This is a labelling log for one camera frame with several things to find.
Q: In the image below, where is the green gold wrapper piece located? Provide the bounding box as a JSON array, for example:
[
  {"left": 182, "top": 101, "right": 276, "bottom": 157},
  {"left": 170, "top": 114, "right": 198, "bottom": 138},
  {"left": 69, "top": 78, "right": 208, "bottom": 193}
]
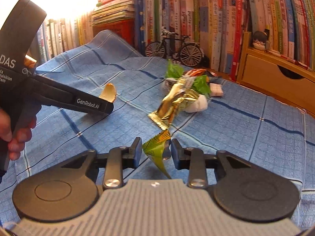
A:
[{"left": 143, "top": 129, "right": 171, "bottom": 179}]

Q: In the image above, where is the gold foil wrapper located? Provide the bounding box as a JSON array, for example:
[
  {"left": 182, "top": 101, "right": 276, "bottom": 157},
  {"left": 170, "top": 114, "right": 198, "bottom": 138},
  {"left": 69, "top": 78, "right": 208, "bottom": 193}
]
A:
[{"left": 148, "top": 77, "right": 199, "bottom": 130}]

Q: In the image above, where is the left row of books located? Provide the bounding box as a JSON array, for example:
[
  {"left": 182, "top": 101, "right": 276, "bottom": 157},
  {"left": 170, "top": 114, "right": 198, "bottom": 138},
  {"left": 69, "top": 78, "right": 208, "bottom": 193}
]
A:
[{"left": 34, "top": 12, "right": 94, "bottom": 65}]

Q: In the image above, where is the red box under books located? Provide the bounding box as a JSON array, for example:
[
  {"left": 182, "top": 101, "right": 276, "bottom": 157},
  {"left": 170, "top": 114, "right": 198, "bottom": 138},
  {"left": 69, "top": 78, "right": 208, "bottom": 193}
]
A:
[{"left": 92, "top": 19, "right": 134, "bottom": 46}]

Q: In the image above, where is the horizontal stack of books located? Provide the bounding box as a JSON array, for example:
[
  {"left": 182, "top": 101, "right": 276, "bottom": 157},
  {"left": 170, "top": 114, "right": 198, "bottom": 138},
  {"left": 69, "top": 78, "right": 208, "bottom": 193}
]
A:
[{"left": 91, "top": 0, "right": 135, "bottom": 26}]

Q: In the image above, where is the row of upright books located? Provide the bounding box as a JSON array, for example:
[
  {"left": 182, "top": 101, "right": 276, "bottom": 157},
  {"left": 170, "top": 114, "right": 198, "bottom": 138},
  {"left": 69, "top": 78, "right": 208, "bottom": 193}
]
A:
[{"left": 135, "top": 0, "right": 314, "bottom": 79}]

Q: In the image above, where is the person's left hand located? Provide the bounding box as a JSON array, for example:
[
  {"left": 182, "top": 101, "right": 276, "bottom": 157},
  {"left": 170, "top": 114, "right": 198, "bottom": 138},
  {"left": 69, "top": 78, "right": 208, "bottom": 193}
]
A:
[{"left": 0, "top": 108, "right": 37, "bottom": 161}]

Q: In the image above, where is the blue checked cloth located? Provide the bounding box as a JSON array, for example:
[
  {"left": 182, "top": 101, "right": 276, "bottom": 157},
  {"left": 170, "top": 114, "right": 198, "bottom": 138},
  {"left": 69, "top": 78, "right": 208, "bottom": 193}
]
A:
[{"left": 1, "top": 30, "right": 314, "bottom": 230}]

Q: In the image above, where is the orange peel piece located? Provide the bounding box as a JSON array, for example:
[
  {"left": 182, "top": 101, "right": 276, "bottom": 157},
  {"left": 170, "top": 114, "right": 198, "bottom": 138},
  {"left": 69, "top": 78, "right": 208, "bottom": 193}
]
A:
[{"left": 99, "top": 83, "right": 116, "bottom": 103}]

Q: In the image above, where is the pink white eraser block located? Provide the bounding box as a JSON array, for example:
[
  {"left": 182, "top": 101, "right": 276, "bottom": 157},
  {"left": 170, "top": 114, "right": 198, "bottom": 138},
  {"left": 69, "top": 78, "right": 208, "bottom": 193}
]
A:
[{"left": 209, "top": 83, "right": 224, "bottom": 97}]

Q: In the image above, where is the orange white snack wrapper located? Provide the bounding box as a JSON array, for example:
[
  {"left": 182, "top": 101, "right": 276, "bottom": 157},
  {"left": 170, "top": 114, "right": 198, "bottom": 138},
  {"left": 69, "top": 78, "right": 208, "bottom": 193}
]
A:
[{"left": 183, "top": 69, "right": 217, "bottom": 77}]

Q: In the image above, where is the miniature black bicycle model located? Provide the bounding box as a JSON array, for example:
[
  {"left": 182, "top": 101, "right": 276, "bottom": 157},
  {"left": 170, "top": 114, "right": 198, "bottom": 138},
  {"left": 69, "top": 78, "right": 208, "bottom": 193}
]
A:
[{"left": 145, "top": 27, "right": 205, "bottom": 67}]

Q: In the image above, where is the wooden drawer organizer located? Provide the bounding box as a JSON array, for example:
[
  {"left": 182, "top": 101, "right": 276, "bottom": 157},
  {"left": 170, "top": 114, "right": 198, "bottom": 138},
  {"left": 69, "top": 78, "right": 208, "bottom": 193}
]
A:
[{"left": 236, "top": 32, "right": 314, "bottom": 116}]

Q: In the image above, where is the small doll figurine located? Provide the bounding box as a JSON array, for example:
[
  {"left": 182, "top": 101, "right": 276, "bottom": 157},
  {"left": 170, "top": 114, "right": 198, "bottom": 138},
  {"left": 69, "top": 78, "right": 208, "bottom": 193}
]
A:
[{"left": 253, "top": 31, "right": 268, "bottom": 51}]

